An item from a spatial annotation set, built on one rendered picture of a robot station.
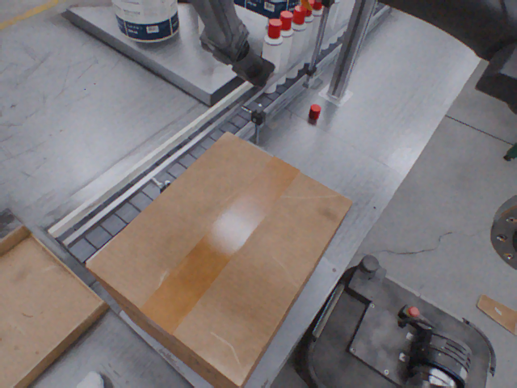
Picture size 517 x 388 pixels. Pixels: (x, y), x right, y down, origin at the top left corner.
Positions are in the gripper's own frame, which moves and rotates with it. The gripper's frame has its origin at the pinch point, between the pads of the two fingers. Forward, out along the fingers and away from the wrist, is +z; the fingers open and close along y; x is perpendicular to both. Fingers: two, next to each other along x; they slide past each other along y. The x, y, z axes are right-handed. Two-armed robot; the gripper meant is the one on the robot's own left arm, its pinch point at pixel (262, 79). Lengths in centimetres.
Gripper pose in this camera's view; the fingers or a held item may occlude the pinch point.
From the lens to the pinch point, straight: 101.1
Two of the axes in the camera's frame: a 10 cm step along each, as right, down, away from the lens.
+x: -5.2, 8.4, 1.3
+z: 3.1, 0.4, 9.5
